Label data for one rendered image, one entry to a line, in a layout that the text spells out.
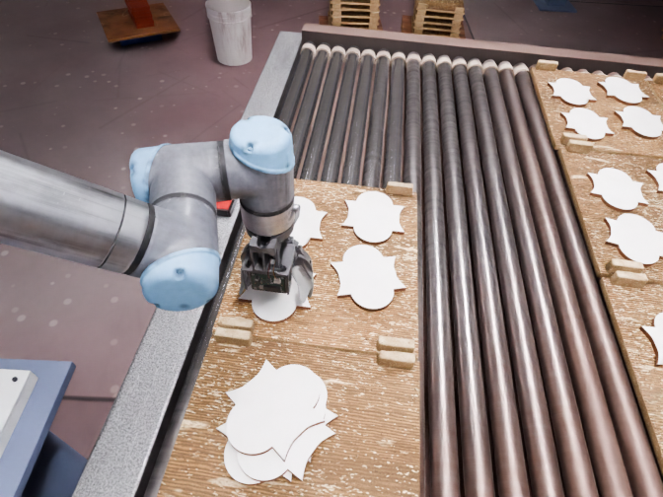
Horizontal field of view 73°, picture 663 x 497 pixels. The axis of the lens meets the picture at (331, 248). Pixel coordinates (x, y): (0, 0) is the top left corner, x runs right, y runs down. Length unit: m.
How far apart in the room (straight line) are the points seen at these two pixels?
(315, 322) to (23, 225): 0.49
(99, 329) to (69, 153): 1.22
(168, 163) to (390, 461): 0.50
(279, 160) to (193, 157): 0.10
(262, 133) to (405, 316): 0.43
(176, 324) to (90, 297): 1.33
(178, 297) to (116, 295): 1.64
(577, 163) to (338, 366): 0.81
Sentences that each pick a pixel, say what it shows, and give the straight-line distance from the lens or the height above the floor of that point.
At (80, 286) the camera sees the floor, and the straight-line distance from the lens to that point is 2.20.
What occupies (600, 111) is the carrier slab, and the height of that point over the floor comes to 0.94.
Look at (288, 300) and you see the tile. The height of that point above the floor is 0.95.
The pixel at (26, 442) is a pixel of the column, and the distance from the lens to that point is 0.89.
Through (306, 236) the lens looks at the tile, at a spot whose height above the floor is 0.95.
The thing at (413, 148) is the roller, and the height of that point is 0.92.
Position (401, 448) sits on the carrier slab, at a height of 0.94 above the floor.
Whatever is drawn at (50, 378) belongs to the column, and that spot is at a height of 0.87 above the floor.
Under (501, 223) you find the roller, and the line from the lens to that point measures 1.05.
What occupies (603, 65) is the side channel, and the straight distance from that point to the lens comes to 1.79.
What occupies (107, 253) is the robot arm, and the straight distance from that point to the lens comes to 0.45.
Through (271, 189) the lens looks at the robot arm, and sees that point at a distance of 0.56.
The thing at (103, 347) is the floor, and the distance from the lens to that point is 1.99.
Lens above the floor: 1.61
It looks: 50 degrees down
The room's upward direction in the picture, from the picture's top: 4 degrees clockwise
